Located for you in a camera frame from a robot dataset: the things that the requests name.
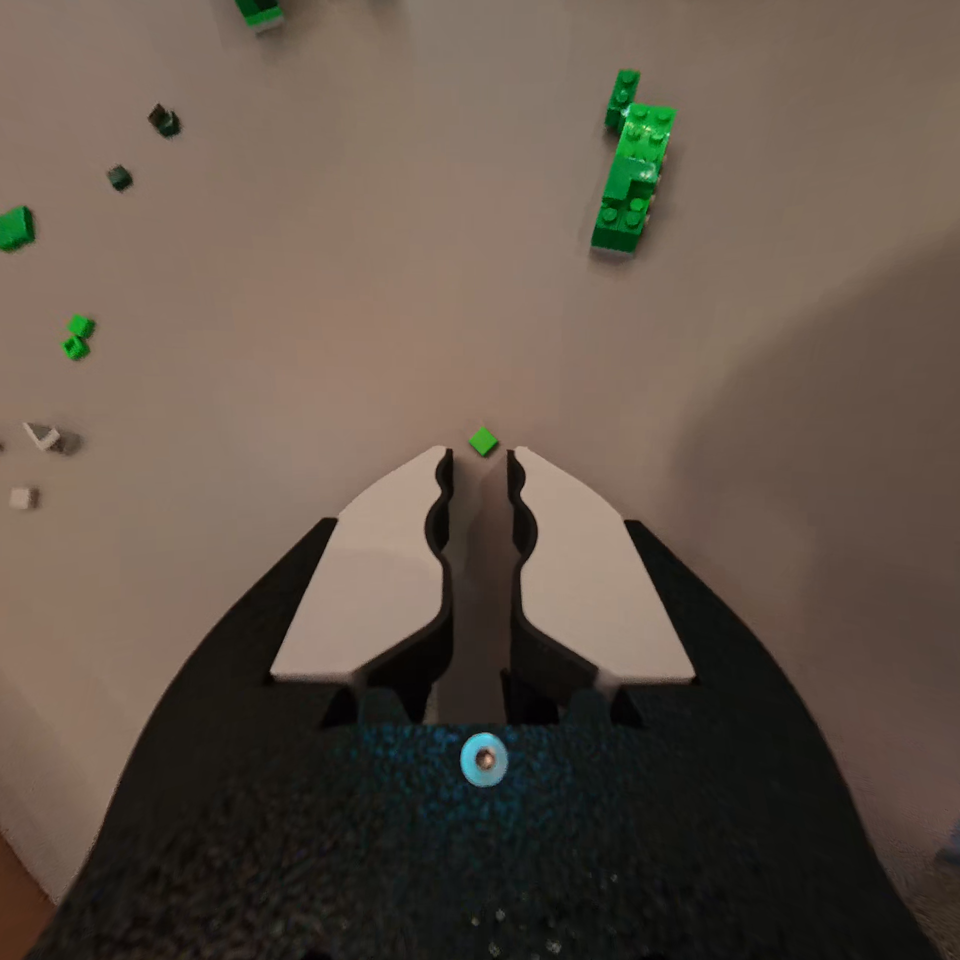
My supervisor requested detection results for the grey desk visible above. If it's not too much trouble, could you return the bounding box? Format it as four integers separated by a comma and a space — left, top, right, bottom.
0, 0, 960, 909

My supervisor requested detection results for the small green brick assembly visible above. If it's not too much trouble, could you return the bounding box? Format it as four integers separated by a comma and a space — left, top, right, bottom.
590, 69, 678, 261

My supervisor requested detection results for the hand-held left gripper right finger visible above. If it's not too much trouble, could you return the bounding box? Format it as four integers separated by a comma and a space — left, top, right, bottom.
505, 446, 699, 710

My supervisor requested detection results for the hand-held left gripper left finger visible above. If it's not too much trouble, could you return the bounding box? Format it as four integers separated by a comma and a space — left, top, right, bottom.
268, 446, 456, 710

